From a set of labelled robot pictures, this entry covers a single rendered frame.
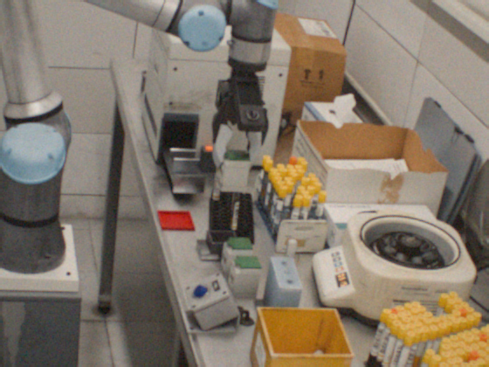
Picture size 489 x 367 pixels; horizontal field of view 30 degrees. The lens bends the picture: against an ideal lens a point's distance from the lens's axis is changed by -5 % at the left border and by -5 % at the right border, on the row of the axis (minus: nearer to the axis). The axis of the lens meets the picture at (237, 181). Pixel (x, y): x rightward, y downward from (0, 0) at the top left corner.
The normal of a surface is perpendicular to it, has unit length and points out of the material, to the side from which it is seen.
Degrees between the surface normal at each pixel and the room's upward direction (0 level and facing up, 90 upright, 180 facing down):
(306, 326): 90
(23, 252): 73
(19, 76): 90
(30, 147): 8
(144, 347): 0
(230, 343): 0
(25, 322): 90
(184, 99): 90
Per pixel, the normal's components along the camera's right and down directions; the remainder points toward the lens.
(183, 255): 0.14, -0.89
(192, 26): 0.07, 0.45
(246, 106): 0.24, -0.53
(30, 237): 0.30, 0.17
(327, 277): -0.30, -0.85
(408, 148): -0.95, -0.03
